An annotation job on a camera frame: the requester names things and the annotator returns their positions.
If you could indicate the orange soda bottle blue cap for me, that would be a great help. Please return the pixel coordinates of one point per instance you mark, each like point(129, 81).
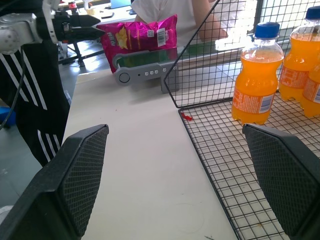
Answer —
point(297, 62)
point(312, 96)
point(255, 82)

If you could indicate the person in white shirt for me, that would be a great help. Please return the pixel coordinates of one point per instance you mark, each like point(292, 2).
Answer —
point(190, 15)

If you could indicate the pink chips bag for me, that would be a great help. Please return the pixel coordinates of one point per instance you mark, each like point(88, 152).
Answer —
point(135, 35)

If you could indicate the person in black striped trousers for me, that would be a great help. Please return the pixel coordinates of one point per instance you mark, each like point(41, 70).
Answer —
point(37, 100)

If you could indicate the background office desk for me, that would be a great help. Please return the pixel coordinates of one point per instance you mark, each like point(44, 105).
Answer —
point(82, 6)

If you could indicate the small red scrap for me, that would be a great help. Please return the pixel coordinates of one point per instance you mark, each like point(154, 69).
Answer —
point(186, 116)

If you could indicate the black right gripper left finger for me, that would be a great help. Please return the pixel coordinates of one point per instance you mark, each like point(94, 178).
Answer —
point(50, 190)

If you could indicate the grey scanner device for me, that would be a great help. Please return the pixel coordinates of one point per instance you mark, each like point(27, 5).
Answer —
point(142, 75)

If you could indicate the black chair base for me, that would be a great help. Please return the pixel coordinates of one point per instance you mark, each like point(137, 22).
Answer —
point(78, 53)

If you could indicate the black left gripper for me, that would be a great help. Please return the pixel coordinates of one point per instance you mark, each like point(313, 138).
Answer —
point(63, 26)

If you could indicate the blue box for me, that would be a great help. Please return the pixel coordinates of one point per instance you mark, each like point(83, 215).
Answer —
point(6, 117)

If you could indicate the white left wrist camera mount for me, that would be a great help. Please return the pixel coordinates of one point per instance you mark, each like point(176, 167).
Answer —
point(48, 6)

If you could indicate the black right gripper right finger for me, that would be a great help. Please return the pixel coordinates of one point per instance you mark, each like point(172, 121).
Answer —
point(290, 180)

